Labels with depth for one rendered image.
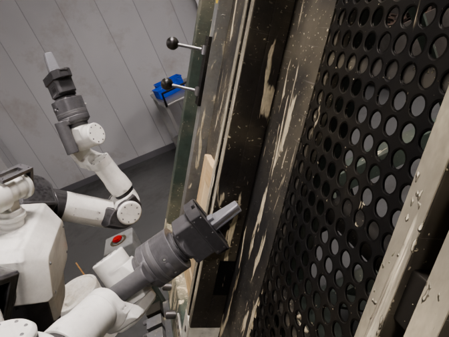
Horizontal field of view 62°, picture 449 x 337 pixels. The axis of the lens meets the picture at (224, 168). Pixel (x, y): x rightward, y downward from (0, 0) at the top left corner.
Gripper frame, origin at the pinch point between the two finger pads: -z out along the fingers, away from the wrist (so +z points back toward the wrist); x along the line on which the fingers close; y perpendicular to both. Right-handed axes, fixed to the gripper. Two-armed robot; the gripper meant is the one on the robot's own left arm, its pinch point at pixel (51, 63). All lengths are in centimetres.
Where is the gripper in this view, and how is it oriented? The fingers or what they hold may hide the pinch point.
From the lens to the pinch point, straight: 123.1
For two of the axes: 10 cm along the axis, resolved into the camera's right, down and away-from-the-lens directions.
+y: -7.2, 3.5, -6.0
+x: 6.2, -0.9, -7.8
